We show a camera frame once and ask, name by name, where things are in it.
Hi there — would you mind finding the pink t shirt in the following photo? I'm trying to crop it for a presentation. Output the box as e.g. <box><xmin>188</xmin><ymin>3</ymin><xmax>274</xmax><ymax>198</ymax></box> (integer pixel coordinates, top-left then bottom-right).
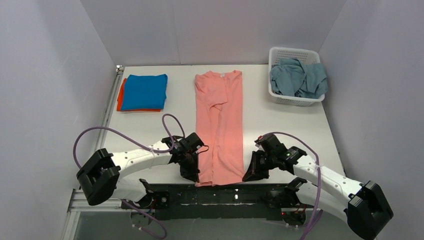
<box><xmin>194</xmin><ymin>70</ymin><xmax>245</xmax><ymax>187</ymax></box>

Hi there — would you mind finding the grey-blue t shirt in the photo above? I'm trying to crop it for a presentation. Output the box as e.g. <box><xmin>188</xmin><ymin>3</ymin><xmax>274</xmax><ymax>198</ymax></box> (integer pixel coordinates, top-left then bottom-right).
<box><xmin>269</xmin><ymin>58</ymin><xmax>328</xmax><ymax>99</ymax></box>

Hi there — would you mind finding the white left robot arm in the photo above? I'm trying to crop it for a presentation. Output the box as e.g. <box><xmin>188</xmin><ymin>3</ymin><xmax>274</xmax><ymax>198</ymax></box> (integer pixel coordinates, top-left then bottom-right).
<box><xmin>76</xmin><ymin>132</ymin><xmax>204</xmax><ymax>206</ymax></box>

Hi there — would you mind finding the folded orange t shirt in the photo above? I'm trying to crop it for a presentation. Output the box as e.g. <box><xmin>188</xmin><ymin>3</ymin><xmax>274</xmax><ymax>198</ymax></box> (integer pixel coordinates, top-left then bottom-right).
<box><xmin>116</xmin><ymin>78</ymin><xmax>162</xmax><ymax>112</ymax></box>

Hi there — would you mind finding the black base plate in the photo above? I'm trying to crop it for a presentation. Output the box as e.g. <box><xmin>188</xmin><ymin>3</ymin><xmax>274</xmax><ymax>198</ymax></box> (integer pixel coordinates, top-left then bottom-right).
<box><xmin>140</xmin><ymin>183</ymin><xmax>312</xmax><ymax>221</ymax></box>

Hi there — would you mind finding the white plastic basket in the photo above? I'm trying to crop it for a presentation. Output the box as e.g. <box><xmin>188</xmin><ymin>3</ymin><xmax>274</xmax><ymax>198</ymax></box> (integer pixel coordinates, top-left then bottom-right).
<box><xmin>268</xmin><ymin>47</ymin><xmax>325</xmax><ymax>107</ymax></box>

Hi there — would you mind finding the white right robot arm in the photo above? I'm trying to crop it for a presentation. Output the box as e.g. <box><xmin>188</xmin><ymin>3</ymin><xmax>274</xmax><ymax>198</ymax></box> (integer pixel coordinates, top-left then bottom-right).
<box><xmin>242</xmin><ymin>132</ymin><xmax>394</xmax><ymax>240</ymax></box>

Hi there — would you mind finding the folded blue t shirt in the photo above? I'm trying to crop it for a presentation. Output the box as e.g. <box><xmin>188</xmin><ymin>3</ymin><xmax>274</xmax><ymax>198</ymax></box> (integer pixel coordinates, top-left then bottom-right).
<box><xmin>121</xmin><ymin>74</ymin><xmax>168</xmax><ymax>110</ymax></box>

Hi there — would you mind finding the aluminium frame rail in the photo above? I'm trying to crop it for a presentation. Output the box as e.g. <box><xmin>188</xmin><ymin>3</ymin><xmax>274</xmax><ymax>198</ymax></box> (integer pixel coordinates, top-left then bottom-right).
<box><xmin>62</xmin><ymin>65</ymin><xmax>377</xmax><ymax>240</ymax></box>

